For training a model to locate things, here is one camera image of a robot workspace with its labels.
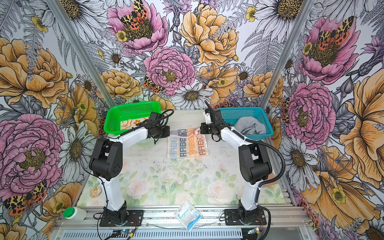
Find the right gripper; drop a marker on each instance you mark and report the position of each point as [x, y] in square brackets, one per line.
[203, 128]

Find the aluminium frame post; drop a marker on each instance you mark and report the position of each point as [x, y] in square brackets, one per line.
[67, 26]
[299, 24]

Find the white blue packet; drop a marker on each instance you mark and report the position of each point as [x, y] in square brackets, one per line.
[187, 215]

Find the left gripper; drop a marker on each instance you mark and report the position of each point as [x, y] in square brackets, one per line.
[166, 134]

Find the white bottle green cap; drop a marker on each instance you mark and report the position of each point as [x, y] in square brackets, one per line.
[74, 214]

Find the left aluminium frame post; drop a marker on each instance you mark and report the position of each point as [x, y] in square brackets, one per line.
[67, 26]

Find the grey patterned towel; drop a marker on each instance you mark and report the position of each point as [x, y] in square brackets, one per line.
[187, 143]

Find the orange white floral towel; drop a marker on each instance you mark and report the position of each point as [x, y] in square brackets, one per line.
[129, 124]

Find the teal plastic basket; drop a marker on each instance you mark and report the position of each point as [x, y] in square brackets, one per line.
[232, 115]

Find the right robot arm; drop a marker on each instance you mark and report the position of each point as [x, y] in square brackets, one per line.
[255, 166]

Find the green plastic basket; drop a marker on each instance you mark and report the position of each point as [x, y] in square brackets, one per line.
[120, 113]

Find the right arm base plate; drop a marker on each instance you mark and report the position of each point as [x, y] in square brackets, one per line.
[240, 217]

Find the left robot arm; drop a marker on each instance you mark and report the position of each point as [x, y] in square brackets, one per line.
[106, 161]

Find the right aluminium frame post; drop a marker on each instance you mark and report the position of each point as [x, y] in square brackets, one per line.
[299, 24]

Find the plain grey towel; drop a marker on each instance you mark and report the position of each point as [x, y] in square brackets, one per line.
[250, 126]

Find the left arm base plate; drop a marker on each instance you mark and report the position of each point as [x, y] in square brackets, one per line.
[131, 218]

